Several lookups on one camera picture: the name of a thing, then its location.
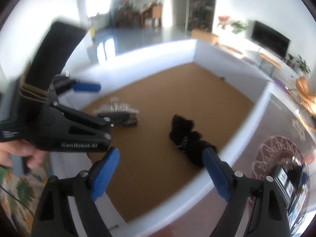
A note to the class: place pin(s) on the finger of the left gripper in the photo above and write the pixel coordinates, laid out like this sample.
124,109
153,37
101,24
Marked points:
81,130
63,83

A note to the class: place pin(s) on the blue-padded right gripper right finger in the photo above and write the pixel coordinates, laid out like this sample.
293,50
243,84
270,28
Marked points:
268,216

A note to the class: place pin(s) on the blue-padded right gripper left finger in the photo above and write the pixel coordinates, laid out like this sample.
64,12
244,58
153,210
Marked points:
53,215

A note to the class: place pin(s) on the black fabric pouch with chain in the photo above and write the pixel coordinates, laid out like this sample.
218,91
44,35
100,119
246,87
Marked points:
188,141

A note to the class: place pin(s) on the person's left hand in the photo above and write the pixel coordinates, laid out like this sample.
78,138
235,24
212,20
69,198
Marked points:
21,148

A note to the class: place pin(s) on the white cardboard box tray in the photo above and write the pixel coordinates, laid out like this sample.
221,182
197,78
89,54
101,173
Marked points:
155,184

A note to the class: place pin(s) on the wooden dining table set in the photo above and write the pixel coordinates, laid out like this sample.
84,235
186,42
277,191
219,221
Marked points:
127,16

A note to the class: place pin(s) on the orange lounge chair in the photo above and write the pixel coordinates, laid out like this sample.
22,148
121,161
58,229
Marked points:
307,98

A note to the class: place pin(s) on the wooden bench with metal legs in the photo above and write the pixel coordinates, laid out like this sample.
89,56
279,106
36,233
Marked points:
266,59

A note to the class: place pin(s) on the cardboard box on floor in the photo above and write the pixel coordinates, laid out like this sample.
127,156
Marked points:
205,36

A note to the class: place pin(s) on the green plant beside television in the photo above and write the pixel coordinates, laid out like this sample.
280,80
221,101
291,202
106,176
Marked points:
302,68

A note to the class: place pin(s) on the dark wooden display cabinet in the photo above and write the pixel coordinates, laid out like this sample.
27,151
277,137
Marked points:
201,15

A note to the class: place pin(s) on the red flower pot plant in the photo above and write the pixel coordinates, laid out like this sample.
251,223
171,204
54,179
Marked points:
223,21

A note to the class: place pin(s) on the black flat television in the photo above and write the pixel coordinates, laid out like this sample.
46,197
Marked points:
270,39

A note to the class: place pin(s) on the green potted plant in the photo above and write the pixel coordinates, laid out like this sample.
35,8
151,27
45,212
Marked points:
239,27

